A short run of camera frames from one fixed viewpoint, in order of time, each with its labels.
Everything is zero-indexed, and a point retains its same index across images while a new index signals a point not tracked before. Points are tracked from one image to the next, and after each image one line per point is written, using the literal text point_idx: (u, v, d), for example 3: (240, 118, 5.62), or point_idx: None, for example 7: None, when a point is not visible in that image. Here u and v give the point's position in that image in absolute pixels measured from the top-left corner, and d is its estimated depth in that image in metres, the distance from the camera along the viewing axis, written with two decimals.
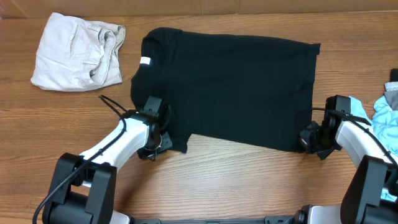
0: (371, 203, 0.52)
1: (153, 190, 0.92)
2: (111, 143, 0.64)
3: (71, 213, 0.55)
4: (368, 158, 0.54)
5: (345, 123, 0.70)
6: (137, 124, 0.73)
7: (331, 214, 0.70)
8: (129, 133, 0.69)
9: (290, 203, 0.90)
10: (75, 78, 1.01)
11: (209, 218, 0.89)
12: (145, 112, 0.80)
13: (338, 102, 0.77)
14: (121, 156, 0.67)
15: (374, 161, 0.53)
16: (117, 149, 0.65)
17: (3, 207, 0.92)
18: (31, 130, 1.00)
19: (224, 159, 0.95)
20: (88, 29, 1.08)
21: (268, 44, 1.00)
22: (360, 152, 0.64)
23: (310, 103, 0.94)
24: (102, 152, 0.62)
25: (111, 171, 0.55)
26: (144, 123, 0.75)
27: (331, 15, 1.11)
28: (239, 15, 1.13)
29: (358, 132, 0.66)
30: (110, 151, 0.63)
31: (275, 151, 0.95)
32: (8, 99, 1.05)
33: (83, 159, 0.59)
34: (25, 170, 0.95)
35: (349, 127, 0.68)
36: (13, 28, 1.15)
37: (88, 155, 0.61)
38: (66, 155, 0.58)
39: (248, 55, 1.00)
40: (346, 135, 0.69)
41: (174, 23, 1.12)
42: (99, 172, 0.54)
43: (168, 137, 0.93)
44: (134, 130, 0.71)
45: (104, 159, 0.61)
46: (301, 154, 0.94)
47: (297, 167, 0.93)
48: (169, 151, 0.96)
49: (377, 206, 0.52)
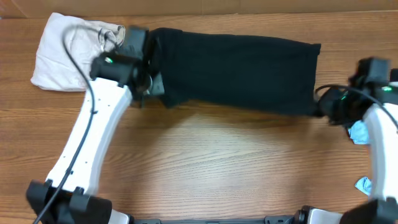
0: None
1: (153, 190, 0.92)
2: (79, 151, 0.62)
3: None
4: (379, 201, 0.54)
5: (376, 108, 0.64)
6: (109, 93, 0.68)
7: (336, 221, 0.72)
8: (99, 114, 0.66)
9: (290, 203, 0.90)
10: (75, 78, 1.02)
11: (209, 218, 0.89)
12: (127, 51, 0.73)
13: (374, 66, 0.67)
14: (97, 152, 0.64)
15: (385, 209, 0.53)
16: (92, 145, 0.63)
17: (3, 207, 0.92)
18: (31, 130, 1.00)
19: (224, 159, 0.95)
20: (88, 30, 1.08)
21: (270, 44, 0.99)
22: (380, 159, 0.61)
23: (311, 106, 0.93)
24: (71, 169, 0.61)
25: (84, 200, 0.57)
26: (123, 69, 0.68)
27: (331, 15, 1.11)
28: (239, 15, 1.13)
29: (386, 129, 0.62)
30: (82, 160, 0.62)
31: (275, 151, 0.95)
32: (8, 99, 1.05)
33: (53, 185, 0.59)
34: (25, 170, 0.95)
35: (379, 119, 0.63)
36: (13, 28, 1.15)
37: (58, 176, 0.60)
38: (35, 185, 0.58)
39: (250, 57, 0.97)
40: (374, 124, 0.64)
41: (174, 23, 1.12)
42: (74, 202, 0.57)
43: (158, 82, 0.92)
44: (106, 111, 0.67)
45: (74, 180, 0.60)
46: (302, 154, 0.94)
47: (298, 167, 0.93)
48: (169, 151, 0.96)
49: None
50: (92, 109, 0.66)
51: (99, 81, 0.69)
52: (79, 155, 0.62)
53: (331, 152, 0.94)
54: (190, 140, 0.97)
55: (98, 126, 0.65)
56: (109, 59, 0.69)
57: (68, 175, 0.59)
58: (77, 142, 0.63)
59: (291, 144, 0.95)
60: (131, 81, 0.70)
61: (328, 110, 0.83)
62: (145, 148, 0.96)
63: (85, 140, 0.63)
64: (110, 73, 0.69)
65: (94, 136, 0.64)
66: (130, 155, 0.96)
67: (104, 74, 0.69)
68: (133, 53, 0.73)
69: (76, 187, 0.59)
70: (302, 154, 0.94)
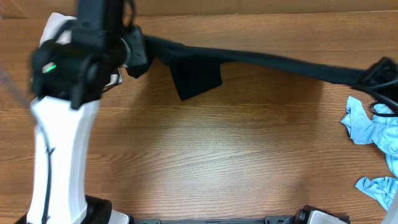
0: None
1: (153, 190, 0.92)
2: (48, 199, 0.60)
3: None
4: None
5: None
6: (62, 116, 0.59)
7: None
8: (58, 148, 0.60)
9: (289, 203, 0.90)
10: None
11: (209, 218, 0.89)
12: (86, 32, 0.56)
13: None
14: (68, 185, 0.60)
15: None
16: (61, 183, 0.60)
17: (4, 206, 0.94)
18: (30, 130, 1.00)
19: (224, 159, 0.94)
20: None
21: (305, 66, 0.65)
22: None
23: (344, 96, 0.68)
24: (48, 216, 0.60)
25: None
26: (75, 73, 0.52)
27: (332, 15, 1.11)
28: (240, 15, 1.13)
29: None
30: (55, 205, 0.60)
31: (275, 151, 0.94)
32: (8, 99, 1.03)
33: None
34: (26, 170, 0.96)
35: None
36: (13, 28, 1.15)
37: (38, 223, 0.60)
38: None
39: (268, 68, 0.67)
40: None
41: (175, 23, 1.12)
42: None
43: (140, 50, 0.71)
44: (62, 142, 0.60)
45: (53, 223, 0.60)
46: (303, 154, 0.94)
47: (298, 167, 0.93)
48: (169, 151, 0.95)
49: None
50: (46, 148, 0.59)
51: (43, 106, 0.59)
52: (50, 199, 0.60)
53: (331, 152, 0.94)
54: (189, 140, 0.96)
55: (60, 163, 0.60)
56: (53, 64, 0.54)
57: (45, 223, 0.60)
58: (45, 183, 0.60)
59: (291, 144, 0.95)
60: (85, 86, 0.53)
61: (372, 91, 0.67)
62: (145, 147, 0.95)
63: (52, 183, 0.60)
64: (58, 83, 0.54)
65: (59, 173, 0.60)
66: (130, 155, 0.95)
67: (54, 93, 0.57)
68: (89, 42, 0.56)
69: None
70: (302, 154, 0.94)
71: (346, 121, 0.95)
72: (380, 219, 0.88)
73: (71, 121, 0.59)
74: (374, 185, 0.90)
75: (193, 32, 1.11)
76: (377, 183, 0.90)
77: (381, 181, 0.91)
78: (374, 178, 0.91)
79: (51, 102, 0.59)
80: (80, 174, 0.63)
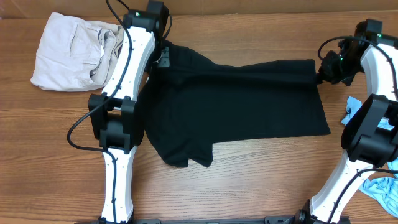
0: (366, 133, 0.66)
1: (152, 190, 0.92)
2: (124, 73, 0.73)
3: (117, 148, 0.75)
4: (374, 96, 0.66)
5: (372, 48, 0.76)
6: (142, 35, 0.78)
7: (332, 176, 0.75)
8: (136, 50, 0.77)
9: (290, 203, 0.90)
10: (75, 78, 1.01)
11: (209, 218, 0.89)
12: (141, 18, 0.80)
13: (369, 24, 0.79)
14: (132, 70, 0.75)
15: (368, 140, 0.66)
16: (132, 68, 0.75)
17: (2, 207, 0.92)
18: (31, 130, 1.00)
19: (224, 159, 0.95)
20: (88, 29, 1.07)
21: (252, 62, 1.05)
22: (351, 191, 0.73)
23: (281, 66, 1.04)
24: (120, 86, 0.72)
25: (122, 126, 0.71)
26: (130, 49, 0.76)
27: (331, 15, 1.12)
28: (239, 15, 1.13)
29: (381, 60, 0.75)
30: (126, 80, 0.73)
31: (293, 140, 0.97)
32: (8, 99, 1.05)
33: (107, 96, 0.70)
34: (25, 170, 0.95)
35: (374, 56, 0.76)
36: (13, 28, 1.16)
37: (110, 91, 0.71)
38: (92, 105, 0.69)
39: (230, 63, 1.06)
40: (369, 60, 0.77)
41: (175, 23, 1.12)
42: (113, 127, 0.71)
43: (166, 58, 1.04)
44: (136, 58, 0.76)
45: (124, 93, 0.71)
46: (316, 152, 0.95)
47: (314, 165, 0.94)
48: (163, 104, 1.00)
49: (370, 135, 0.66)
50: (130, 46, 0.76)
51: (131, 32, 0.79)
52: (126, 74, 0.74)
53: (330, 152, 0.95)
54: None
55: (135, 60, 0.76)
56: (137, 13, 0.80)
57: (118, 89, 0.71)
58: (120, 73, 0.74)
59: (291, 144, 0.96)
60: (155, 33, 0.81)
61: (329, 71, 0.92)
62: (145, 147, 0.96)
63: (128, 68, 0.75)
64: (139, 25, 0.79)
65: (133, 68, 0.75)
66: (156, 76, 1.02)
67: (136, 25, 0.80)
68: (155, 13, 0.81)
69: (125, 96, 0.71)
70: (301, 155, 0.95)
71: (346, 121, 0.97)
72: (380, 219, 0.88)
73: (147, 37, 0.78)
74: (374, 185, 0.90)
75: (193, 32, 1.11)
76: (377, 183, 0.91)
77: (381, 181, 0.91)
78: (374, 178, 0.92)
79: (135, 30, 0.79)
80: (141, 68, 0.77)
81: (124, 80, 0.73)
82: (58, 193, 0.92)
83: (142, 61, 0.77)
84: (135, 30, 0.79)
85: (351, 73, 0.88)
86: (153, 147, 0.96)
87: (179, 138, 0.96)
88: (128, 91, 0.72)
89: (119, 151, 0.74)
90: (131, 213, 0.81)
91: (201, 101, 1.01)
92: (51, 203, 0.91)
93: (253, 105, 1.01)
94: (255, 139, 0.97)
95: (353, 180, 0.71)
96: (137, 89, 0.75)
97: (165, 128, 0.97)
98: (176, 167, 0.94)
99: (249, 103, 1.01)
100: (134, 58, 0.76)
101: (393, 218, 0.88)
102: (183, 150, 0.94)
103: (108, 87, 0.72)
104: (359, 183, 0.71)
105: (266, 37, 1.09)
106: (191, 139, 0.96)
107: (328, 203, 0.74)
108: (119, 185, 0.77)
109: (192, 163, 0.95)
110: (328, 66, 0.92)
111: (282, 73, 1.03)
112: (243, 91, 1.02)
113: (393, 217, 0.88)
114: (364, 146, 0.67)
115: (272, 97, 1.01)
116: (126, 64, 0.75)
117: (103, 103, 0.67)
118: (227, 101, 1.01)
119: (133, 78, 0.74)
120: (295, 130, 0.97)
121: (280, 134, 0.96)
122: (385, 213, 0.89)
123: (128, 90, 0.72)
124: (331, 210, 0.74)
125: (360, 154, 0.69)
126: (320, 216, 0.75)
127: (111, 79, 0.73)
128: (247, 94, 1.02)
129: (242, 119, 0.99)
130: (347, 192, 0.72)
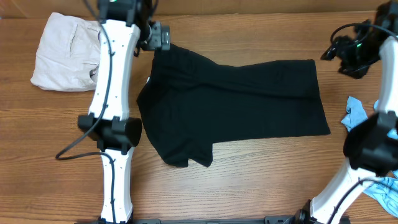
0: (370, 150, 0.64)
1: (152, 190, 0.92)
2: (109, 88, 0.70)
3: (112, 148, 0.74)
4: (380, 116, 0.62)
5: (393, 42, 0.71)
6: (120, 32, 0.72)
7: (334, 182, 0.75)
8: (117, 53, 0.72)
9: (290, 203, 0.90)
10: (75, 78, 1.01)
11: (208, 218, 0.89)
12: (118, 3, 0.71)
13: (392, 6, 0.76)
14: (117, 80, 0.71)
15: (368, 158, 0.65)
16: (118, 79, 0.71)
17: (3, 207, 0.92)
18: (31, 130, 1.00)
19: (224, 159, 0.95)
20: (88, 29, 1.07)
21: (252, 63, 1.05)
22: (352, 196, 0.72)
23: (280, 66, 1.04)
24: (107, 103, 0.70)
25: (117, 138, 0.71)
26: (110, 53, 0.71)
27: (331, 15, 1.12)
28: (239, 15, 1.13)
29: None
30: (112, 96, 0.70)
31: (293, 140, 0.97)
32: (8, 99, 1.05)
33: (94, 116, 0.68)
34: (25, 170, 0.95)
35: (393, 50, 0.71)
36: (13, 28, 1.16)
37: (97, 111, 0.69)
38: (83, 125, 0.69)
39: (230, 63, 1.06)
40: (387, 52, 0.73)
41: (175, 23, 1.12)
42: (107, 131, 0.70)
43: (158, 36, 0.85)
44: (119, 68, 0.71)
45: (111, 110, 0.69)
46: (316, 152, 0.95)
47: (313, 165, 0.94)
48: (163, 104, 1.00)
49: (375, 152, 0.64)
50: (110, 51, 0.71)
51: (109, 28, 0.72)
52: (111, 87, 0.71)
53: (331, 152, 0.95)
54: None
55: (118, 68, 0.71)
56: None
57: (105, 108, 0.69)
58: (105, 87, 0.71)
59: (291, 144, 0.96)
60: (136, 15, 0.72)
61: (344, 56, 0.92)
62: (145, 147, 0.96)
63: (112, 78, 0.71)
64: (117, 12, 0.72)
65: (118, 78, 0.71)
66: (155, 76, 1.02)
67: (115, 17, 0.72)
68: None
69: (114, 117, 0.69)
70: (301, 155, 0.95)
71: (346, 121, 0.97)
72: (380, 219, 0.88)
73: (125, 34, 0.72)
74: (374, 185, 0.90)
75: (193, 32, 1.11)
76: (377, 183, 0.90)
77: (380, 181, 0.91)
78: None
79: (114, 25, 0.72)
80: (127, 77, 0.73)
81: (109, 96, 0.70)
82: (58, 193, 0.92)
83: (126, 61, 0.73)
84: (113, 30, 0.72)
85: (367, 62, 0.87)
86: (153, 147, 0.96)
87: (178, 138, 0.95)
88: (115, 109, 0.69)
89: (116, 153, 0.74)
90: (130, 212, 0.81)
91: (201, 101, 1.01)
92: (51, 203, 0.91)
93: (253, 105, 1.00)
94: (255, 139, 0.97)
95: (354, 187, 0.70)
96: (126, 100, 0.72)
97: (165, 128, 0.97)
98: (176, 167, 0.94)
99: (249, 103, 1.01)
100: (117, 65, 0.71)
101: (393, 218, 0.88)
102: (183, 150, 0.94)
103: (94, 106, 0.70)
104: (360, 190, 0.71)
105: (266, 38, 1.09)
106: (191, 139, 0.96)
107: (328, 206, 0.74)
108: (118, 186, 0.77)
109: (192, 163, 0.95)
110: (341, 53, 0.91)
111: (282, 73, 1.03)
112: (243, 90, 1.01)
113: (393, 217, 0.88)
114: (366, 160, 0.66)
115: (272, 98, 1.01)
116: (109, 78, 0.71)
117: (92, 124, 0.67)
118: (227, 101, 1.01)
119: (119, 91, 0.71)
120: (295, 129, 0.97)
121: (280, 134, 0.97)
122: (385, 213, 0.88)
123: (115, 107, 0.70)
124: (331, 213, 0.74)
125: (364, 165, 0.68)
126: (320, 218, 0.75)
127: (96, 94, 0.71)
128: (247, 93, 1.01)
129: (242, 120, 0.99)
130: (349, 197, 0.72)
